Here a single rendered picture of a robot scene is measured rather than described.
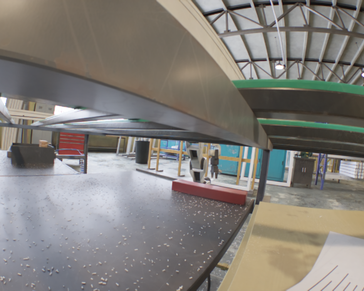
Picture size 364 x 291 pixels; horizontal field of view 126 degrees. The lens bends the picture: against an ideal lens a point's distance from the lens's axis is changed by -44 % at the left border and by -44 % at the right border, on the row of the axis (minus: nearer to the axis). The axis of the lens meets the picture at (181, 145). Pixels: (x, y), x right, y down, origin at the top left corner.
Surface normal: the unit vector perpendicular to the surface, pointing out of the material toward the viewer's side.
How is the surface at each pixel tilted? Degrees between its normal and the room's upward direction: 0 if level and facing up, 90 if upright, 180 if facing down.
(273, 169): 90
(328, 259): 0
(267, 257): 0
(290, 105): 90
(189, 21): 90
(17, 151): 90
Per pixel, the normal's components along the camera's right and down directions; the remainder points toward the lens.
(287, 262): 0.10, -1.00
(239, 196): -0.48, -0.04
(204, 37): 0.83, 0.08
